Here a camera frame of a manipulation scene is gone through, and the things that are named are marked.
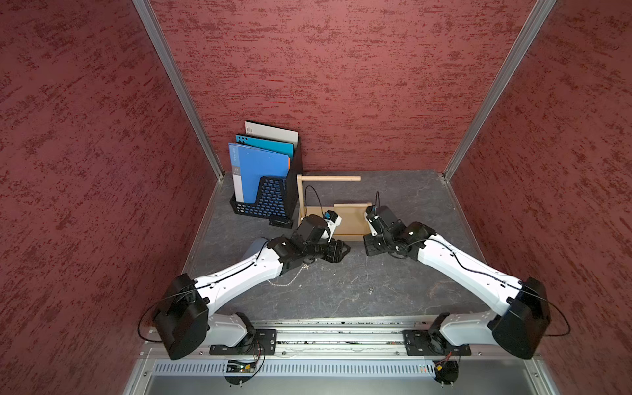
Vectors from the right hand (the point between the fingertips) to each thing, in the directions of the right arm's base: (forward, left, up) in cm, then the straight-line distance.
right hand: (369, 247), depth 81 cm
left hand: (-2, +10, +2) cm, 10 cm away
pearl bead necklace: (-1, +23, -12) cm, 26 cm away
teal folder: (+37, +37, +15) cm, 55 cm away
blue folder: (+27, +42, +13) cm, 52 cm away
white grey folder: (+45, +37, +15) cm, 60 cm away
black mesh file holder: (+20, +33, +2) cm, 39 cm away
